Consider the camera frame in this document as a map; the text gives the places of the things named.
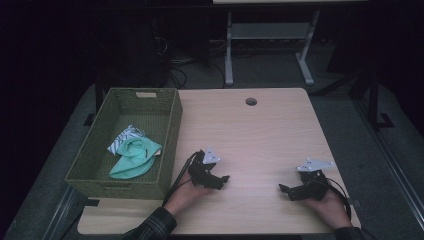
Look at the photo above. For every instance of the person's right hand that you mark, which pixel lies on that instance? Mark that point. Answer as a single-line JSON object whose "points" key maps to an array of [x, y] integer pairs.
{"points": [[333, 210]]}

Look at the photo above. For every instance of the grey metal stand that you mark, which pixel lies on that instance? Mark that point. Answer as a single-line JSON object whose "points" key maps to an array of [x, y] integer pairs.
{"points": [[266, 30]]}

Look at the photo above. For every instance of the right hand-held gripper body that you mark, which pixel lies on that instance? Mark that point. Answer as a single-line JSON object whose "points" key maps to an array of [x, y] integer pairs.
{"points": [[313, 186]]}

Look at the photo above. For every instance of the green woven basket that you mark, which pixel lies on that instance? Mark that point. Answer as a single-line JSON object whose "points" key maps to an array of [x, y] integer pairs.
{"points": [[96, 150]]}

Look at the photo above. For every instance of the grey tape strip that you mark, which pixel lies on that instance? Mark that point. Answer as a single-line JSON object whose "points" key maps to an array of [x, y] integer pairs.
{"points": [[356, 203]]}

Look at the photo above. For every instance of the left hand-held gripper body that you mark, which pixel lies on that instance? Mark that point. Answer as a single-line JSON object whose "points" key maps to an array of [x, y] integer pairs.
{"points": [[200, 173]]}

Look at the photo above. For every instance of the grey metal floor rail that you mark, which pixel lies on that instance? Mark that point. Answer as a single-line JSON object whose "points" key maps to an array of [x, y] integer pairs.
{"points": [[63, 213], [410, 195]]}

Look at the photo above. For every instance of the person's left hand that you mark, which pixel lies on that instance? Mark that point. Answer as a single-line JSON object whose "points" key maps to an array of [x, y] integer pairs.
{"points": [[185, 198]]}

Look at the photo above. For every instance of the mint green bib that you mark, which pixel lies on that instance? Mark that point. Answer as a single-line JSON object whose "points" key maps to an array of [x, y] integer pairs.
{"points": [[133, 161]]}

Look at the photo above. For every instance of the striped white cloth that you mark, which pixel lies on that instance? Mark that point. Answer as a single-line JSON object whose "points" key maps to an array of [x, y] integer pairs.
{"points": [[123, 136]]}

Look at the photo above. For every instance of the black post with bracket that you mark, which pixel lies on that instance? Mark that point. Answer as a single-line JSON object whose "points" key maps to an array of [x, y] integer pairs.
{"points": [[373, 100], [98, 95]]}

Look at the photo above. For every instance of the round grey table grommet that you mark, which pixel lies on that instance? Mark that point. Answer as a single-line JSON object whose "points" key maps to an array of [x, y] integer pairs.
{"points": [[251, 101]]}

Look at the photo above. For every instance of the black tape strip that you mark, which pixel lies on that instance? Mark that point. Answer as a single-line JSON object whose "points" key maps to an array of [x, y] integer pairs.
{"points": [[91, 202]]}

